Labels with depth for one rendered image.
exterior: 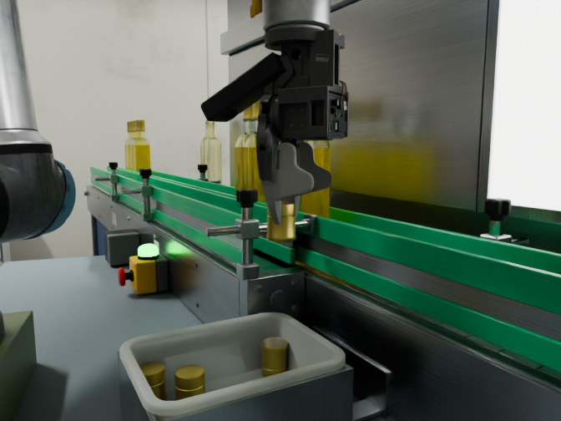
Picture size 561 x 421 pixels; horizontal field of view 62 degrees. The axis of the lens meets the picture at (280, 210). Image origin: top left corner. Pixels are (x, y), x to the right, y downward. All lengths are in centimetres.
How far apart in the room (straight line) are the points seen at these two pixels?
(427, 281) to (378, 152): 34
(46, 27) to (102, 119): 73
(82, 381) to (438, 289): 49
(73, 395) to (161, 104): 333
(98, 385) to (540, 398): 53
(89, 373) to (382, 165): 56
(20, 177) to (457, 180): 60
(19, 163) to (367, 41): 58
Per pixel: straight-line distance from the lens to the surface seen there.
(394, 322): 57
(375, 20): 87
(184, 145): 391
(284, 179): 52
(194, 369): 58
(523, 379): 47
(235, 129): 143
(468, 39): 72
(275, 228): 55
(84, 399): 69
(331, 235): 67
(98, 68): 392
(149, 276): 105
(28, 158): 73
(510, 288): 48
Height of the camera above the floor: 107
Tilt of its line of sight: 8 degrees down
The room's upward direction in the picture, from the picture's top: straight up
